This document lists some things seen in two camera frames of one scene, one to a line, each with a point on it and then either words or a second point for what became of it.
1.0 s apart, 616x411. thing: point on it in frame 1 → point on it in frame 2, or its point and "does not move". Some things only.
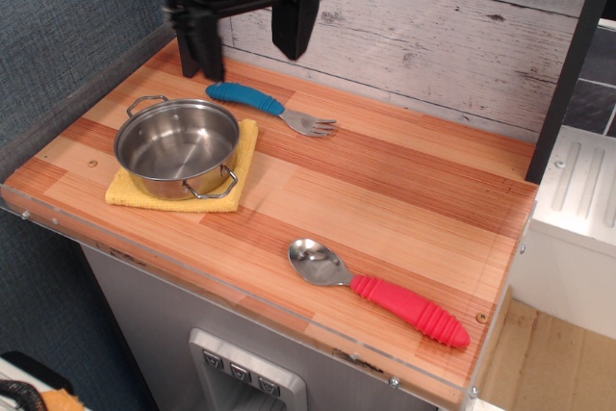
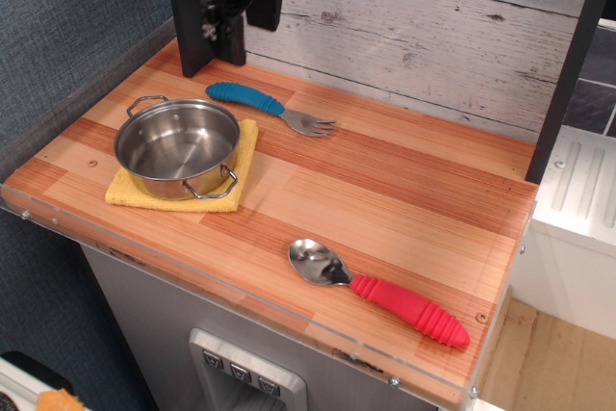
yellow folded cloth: x=126 y=192 does not move
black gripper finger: x=199 y=43 → x=230 y=44
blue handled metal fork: x=265 y=102 does not move
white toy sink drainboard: x=568 y=259 does not move
